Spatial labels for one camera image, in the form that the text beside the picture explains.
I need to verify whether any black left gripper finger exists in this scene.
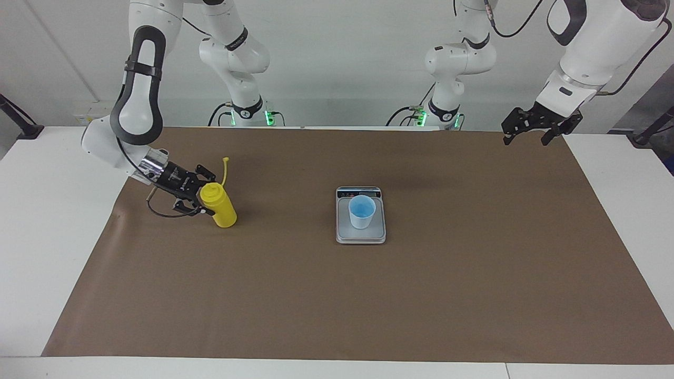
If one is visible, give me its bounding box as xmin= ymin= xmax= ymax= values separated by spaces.
xmin=500 ymin=107 xmax=533 ymax=146
xmin=541 ymin=112 xmax=584 ymax=146

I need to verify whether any yellow squeeze bottle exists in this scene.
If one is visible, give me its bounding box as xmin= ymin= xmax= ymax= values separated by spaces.
xmin=199 ymin=156 xmax=238 ymax=228

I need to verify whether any light blue plastic cup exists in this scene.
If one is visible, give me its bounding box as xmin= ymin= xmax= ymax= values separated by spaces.
xmin=349 ymin=195 xmax=377 ymax=230

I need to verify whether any silver digital kitchen scale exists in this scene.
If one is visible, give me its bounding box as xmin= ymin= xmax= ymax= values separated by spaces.
xmin=335 ymin=186 xmax=386 ymax=245

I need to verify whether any black metal stand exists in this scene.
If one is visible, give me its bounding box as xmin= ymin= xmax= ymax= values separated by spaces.
xmin=0 ymin=94 xmax=45 ymax=140
xmin=627 ymin=103 xmax=674 ymax=147

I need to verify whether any brown table mat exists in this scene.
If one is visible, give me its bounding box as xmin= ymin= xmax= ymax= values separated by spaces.
xmin=41 ymin=126 xmax=674 ymax=365

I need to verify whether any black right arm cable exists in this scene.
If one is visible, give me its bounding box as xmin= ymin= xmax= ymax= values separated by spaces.
xmin=115 ymin=134 xmax=203 ymax=219

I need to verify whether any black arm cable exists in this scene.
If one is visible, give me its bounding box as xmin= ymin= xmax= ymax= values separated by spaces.
xmin=484 ymin=0 xmax=674 ymax=96
xmin=115 ymin=134 xmax=203 ymax=219

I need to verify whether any black base cable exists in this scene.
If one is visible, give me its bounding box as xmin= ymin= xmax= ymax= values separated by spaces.
xmin=208 ymin=102 xmax=235 ymax=127
xmin=386 ymin=82 xmax=438 ymax=127

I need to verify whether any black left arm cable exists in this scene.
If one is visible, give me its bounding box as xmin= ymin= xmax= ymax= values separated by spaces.
xmin=484 ymin=0 xmax=674 ymax=96

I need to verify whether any white wall socket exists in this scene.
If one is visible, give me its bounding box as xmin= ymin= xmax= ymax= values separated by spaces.
xmin=73 ymin=103 xmax=114 ymax=126

